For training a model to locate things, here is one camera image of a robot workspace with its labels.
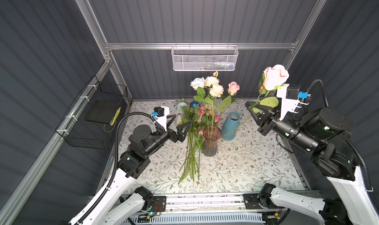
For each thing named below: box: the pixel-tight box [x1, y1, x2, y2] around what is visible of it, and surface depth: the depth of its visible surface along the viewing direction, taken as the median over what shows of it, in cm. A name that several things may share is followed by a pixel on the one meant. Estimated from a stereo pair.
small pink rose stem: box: [211, 81, 240, 137], surface depth 71 cm
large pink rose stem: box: [221, 64, 290, 138], surface depth 36 cm
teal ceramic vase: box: [221, 111, 241, 141], surface depth 90 cm
